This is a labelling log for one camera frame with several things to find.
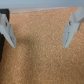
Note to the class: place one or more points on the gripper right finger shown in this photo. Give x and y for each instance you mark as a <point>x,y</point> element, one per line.
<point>69,33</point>

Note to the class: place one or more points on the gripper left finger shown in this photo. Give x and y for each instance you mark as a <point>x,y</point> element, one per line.
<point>8,33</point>

